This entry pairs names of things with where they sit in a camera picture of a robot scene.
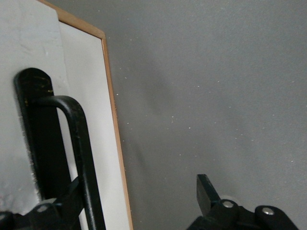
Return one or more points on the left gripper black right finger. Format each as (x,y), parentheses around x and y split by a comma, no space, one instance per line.
(227,218)

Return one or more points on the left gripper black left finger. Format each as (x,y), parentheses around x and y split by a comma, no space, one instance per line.
(48,215)

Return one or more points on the light wooden drawer cabinet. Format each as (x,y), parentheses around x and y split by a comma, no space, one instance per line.
(112,103)

